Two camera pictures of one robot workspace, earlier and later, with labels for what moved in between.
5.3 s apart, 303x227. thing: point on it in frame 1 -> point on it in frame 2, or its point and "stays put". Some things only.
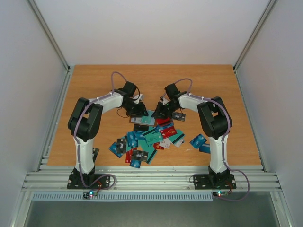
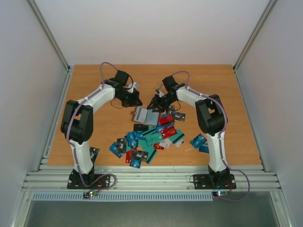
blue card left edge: [113, 148] stays put
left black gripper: [140, 112] -> [134, 102]
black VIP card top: [178, 116] stays put
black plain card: [137, 127] stays put
